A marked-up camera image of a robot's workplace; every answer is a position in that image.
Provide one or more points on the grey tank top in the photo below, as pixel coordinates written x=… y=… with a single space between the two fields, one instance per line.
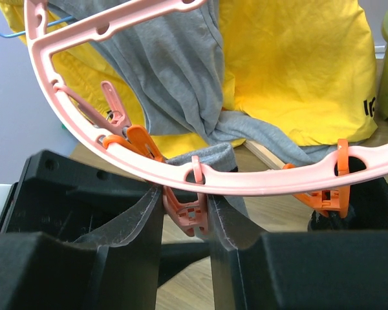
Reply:
x=170 y=71

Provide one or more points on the pink clothes peg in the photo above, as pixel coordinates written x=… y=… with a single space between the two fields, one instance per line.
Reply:
x=190 y=217

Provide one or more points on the orange clothes peg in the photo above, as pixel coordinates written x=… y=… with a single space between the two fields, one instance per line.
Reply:
x=327 y=201

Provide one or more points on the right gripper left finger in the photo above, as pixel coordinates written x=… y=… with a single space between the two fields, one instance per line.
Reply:
x=113 y=267

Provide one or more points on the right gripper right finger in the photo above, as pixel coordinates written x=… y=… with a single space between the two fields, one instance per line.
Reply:
x=255 y=269

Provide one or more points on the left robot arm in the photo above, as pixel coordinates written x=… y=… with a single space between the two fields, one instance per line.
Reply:
x=64 y=198

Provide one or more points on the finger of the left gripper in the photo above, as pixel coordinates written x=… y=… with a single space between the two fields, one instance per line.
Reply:
x=65 y=198

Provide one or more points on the pink round clip hanger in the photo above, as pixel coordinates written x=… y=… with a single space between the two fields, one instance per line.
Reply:
x=196 y=176

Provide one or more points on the yellow shorts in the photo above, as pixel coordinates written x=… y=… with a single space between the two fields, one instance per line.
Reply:
x=307 y=67

